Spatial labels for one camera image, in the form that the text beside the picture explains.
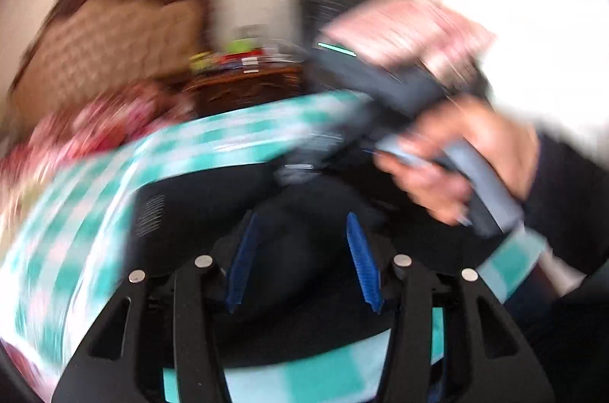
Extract black pants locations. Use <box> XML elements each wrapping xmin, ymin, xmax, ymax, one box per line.
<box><xmin>123</xmin><ymin>156</ymin><xmax>488</xmax><ymax>367</ymax></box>

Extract person's right forearm sleeve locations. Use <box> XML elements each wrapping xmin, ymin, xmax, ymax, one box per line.
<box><xmin>525</xmin><ymin>133</ymin><xmax>608</xmax><ymax>275</ymax></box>

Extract person's right hand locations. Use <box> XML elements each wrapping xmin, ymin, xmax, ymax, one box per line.
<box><xmin>375</xmin><ymin>96</ymin><xmax>540</xmax><ymax>226</ymax></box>

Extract black leather armchair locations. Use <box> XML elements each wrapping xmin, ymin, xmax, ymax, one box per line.
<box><xmin>299</xmin><ymin>0</ymin><xmax>493</xmax><ymax>93</ymax></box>

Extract large pink pillow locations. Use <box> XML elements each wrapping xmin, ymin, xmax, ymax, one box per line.
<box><xmin>321</xmin><ymin>0</ymin><xmax>494</xmax><ymax>73</ymax></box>

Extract green white checkered cloth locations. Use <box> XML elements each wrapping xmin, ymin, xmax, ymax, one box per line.
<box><xmin>1</xmin><ymin>92</ymin><xmax>545</xmax><ymax>402</ymax></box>

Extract clutter items on nightstand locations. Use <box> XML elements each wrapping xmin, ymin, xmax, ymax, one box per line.
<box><xmin>190</xmin><ymin>37</ymin><xmax>301</xmax><ymax>74</ymax></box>

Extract dark wooden nightstand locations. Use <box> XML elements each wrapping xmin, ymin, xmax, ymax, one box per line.
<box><xmin>182</xmin><ymin>64</ymin><xmax>303</xmax><ymax>118</ymax></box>

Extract red floral bed quilt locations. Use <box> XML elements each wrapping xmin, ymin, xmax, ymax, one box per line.
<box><xmin>0</xmin><ymin>81</ymin><xmax>196</xmax><ymax>213</ymax></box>

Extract tufted leather headboard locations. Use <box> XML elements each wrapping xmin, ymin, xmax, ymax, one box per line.
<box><xmin>8</xmin><ymin>0</ymin><xmax>214</xmax><ymax>127</ymax></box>

